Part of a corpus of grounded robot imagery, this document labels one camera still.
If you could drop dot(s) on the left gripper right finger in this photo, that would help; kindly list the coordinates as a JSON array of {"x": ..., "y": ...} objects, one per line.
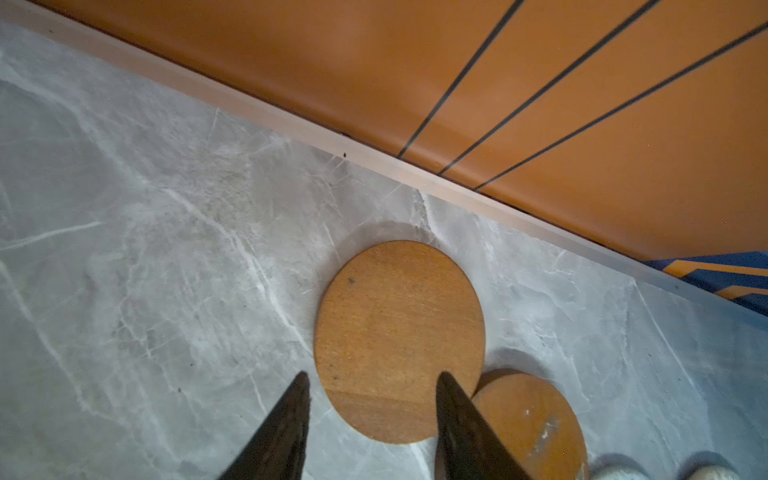
[{"x": 470, "y": 448}]

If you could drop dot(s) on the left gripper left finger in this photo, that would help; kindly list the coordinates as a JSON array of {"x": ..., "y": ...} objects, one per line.
[{"x": 277, "y": 450}]

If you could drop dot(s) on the light wooden round coaster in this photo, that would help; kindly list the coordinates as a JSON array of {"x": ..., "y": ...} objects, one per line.
[{"x": 390, "y": 322}]

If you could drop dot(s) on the dark glossy wooden coaster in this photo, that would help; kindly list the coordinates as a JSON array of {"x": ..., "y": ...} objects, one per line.
[{"x": 535, "y": 423}]

